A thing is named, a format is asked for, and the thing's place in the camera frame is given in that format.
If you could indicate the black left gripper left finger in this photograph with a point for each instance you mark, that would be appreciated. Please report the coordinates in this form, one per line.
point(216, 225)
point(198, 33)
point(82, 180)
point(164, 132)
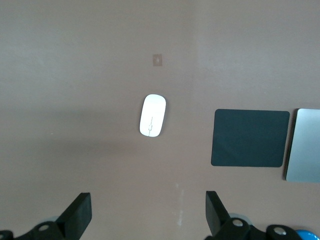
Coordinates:
point(77, 215)

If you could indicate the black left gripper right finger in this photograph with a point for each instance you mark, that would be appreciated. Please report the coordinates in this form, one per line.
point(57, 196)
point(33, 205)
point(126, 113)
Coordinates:
point(217, 212)

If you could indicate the white computer mouse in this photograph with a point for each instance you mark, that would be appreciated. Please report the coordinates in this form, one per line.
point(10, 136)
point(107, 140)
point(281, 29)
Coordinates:
point(152, 112)

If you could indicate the black mouse pad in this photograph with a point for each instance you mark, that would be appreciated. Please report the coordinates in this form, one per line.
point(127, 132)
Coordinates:
point(250, 137)

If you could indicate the blue desk lamp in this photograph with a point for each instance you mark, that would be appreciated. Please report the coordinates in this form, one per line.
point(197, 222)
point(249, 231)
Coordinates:
point(307, 236)

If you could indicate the silver laptop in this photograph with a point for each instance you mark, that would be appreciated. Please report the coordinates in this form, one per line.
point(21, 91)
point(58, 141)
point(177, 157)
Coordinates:
point(305, 145)

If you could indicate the small brown tape patch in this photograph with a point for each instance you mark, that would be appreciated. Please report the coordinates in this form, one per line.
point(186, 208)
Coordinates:
point(157, 60)

